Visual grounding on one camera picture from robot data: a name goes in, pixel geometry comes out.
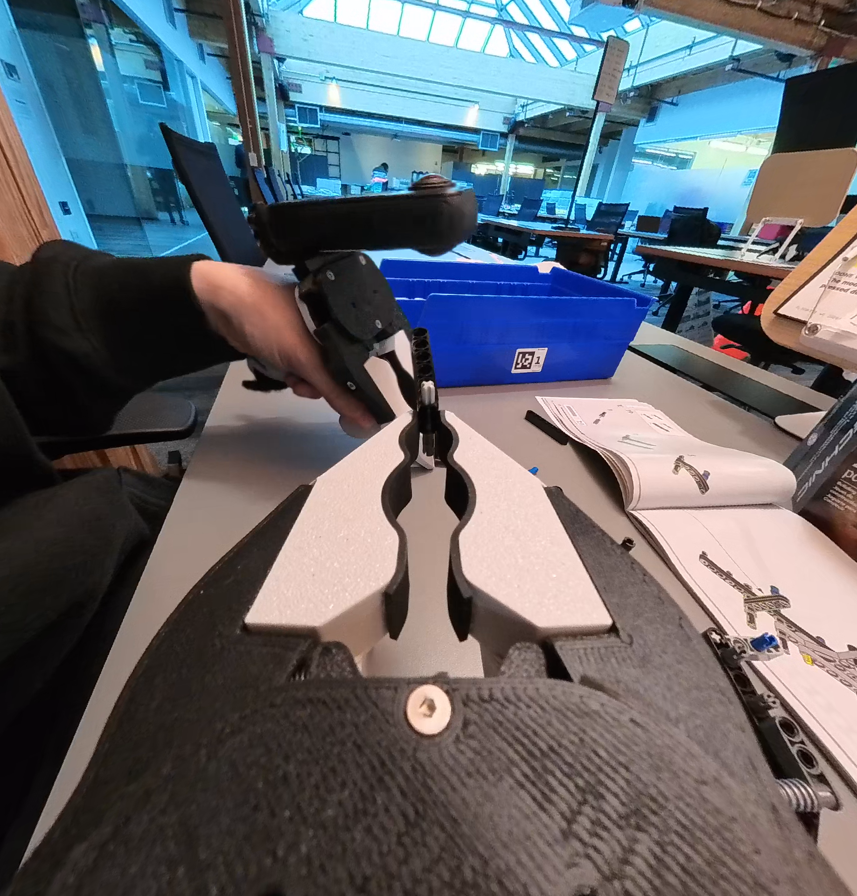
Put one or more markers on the open instruction booklet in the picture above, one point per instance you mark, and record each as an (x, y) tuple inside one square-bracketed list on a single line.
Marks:
[(715, 490)]

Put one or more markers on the tan panel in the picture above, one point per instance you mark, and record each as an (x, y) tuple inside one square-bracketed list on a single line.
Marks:
[(799, 189)]

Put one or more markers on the white board stand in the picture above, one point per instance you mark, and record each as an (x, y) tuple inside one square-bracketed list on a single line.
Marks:
[(841, 343)]

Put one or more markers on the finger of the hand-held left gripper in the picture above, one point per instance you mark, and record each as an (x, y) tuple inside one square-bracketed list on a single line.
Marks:
[(390, 385)]

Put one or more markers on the pink white sign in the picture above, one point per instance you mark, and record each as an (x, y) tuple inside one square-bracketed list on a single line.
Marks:
[(771, 234)]

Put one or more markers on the black mesh office chair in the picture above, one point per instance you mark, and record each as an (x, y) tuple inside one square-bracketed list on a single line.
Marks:
[(211, 196)]

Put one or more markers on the wooden board with instruction poster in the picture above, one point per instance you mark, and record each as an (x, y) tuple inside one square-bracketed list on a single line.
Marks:
[(820, 280)]

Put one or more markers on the black toy set box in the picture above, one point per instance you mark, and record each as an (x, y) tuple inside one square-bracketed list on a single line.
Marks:
[(841, 476)]

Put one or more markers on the blue storage bin with tag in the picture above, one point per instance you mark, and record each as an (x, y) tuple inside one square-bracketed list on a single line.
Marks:
[(526, 329)]

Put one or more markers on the hanging sign on pole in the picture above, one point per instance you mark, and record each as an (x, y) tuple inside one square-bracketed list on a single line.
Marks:
[(610, 70)]

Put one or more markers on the person's left hand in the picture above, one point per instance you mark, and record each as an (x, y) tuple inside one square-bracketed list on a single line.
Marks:
[(260, 322)]

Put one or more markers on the black long axle pin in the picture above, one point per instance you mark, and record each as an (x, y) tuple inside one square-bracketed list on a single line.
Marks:
[(428, 420)]

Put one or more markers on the black toy beam with holes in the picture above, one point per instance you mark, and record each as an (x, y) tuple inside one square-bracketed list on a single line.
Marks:
[(422, 357)]

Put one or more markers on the wooden background table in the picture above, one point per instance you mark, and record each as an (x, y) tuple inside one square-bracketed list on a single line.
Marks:
[(715, 260), (540, 229)]

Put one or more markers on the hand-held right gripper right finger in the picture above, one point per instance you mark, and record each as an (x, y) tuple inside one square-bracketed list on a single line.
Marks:
[(533, 560)]

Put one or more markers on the black thin toy beam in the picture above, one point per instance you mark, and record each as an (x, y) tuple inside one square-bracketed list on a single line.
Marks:
[(546, 427)]

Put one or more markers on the black desk divider rail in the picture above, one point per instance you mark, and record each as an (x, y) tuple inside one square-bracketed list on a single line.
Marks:
[(722, 378)]

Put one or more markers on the black chair armrest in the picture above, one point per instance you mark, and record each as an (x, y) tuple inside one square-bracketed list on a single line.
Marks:
[(148, 416)]

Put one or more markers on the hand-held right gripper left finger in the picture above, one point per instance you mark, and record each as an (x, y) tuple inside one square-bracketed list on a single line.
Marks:
[(316, 560)]

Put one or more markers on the black panel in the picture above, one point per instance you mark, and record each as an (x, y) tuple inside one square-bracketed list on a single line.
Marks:
[(824, 105)]

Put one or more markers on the person's dark clothing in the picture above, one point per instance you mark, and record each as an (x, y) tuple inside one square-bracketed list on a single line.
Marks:
[(50, 595)]

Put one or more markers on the person's left forearm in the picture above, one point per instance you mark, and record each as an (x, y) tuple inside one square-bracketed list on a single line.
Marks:
[(85, 329)]

